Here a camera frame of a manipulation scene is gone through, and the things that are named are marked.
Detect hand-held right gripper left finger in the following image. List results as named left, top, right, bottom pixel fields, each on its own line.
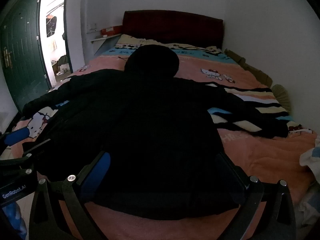
left=29, top=151, right=111, bottom=240

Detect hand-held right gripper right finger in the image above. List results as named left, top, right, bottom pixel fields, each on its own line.
left=216, top=152, right=297, bottom=240

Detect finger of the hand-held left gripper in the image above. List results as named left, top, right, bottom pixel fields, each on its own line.
left=0, top=127, right=30, bottom=147
left=0, top=139, right=52, bottom=177

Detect black hooded jacket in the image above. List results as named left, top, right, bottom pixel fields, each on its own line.
left=22, top=44, right=289, bottom=220

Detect hanging clothes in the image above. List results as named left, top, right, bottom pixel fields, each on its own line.
left=46, top=15, right=58, bottom=38

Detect blue plastic bag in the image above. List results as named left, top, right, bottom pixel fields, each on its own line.
left=0, top=200, right=28, bottom=240

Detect printed cartoon cat blanket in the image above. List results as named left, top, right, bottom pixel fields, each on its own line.
left=11, top=34, right=320, bottom=240

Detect white crumpled cloth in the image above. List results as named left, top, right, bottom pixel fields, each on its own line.
left=299, top=137, right=320, bottom=178

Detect white and blue cloth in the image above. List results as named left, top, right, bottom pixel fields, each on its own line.
left=295, top=185, right=320, bottom=228

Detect dark green door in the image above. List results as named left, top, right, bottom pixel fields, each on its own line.
left=0, top=0, right=52, bottom=115

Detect green ribbed cushion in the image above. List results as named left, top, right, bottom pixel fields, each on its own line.
left=271, top=84, right=292, bottom=113

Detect olive green cloth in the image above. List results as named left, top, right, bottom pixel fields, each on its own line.
left=224, top=49, right=273, bottom=87

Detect orange box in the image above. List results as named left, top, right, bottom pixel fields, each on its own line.
left=100, top=27, right=122, bottom=35

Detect dark red headboard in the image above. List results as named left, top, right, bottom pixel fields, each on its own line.
left=122, top=10, right=224, bottom=49

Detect brass door handle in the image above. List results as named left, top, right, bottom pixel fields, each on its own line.
left=2, top=47, right=13, bottom=68

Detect white wall shelf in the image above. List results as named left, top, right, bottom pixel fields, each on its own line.
left=90, top=34, right=122, bottom=55

